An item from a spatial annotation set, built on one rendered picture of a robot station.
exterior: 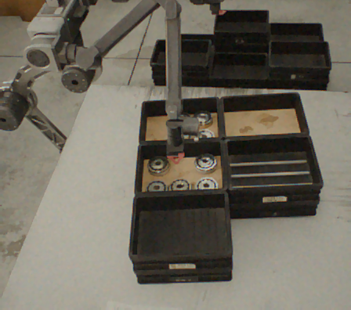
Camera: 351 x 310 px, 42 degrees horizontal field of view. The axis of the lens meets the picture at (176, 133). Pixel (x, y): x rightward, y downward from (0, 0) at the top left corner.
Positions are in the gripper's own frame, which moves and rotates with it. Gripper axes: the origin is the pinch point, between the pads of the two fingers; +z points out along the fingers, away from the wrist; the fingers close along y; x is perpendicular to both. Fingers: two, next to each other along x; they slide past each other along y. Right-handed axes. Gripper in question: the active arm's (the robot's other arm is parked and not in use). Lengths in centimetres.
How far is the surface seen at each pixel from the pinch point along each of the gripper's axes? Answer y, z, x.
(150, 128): 40.7, 23.5, 16.5
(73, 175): 22, 37, 57
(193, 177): 8.0, 23.4, -5.5
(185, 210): -10.0, 23.7, -2.2
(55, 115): 144, 107, 112
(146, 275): -37.9, 28.5, 13.4
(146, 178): 7.9, 23.6, 16.4
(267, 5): 293, 105, -74
